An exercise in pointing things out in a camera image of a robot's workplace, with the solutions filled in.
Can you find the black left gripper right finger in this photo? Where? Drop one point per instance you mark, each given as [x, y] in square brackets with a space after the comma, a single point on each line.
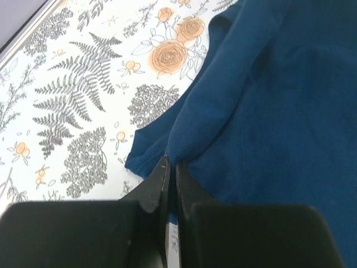
[214, 234]

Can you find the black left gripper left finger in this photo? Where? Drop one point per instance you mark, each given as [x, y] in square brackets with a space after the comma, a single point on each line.
[130, 232]

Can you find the blue printed t-shirt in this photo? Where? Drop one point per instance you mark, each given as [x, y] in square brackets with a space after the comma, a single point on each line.
[271, 116]

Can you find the floral patterned tablecloth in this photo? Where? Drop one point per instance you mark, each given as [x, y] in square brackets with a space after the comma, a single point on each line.
[79, 88]

